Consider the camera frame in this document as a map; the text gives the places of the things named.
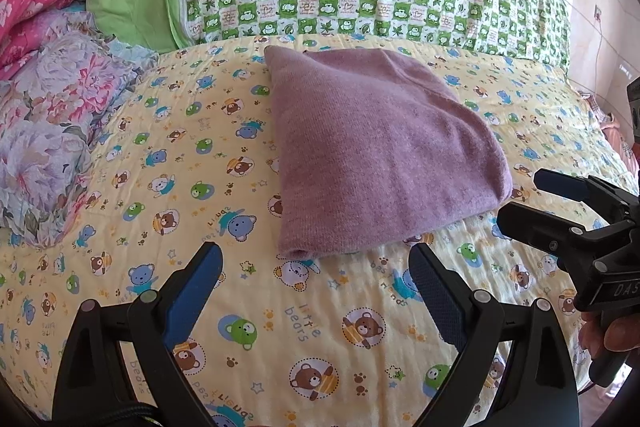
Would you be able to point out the pink floral quilt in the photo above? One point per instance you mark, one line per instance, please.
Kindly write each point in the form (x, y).
(35, 2)

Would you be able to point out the wall socket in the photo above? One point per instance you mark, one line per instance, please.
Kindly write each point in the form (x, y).
(597, 12)

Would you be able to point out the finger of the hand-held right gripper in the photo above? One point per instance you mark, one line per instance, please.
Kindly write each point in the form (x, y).
(530, 227)
(560, 187)

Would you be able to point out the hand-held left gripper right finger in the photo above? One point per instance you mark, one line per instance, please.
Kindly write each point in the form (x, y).
(440, 302)

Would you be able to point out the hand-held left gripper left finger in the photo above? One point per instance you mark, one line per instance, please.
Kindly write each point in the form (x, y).
(195, 297)

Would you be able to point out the pink checked cloth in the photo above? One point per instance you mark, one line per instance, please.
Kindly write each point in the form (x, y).
(612, 132)

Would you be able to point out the person's right hand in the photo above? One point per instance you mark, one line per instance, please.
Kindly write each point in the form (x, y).
(592, 332)

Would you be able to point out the purple floral quilt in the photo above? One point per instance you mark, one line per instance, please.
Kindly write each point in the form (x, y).
(60, 107)

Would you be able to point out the purple knit sweater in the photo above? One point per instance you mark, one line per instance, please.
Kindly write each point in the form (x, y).
(380, 142)

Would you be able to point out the yellow bear-print bed sheet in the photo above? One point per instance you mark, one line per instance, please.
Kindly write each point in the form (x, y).
(175, 117)

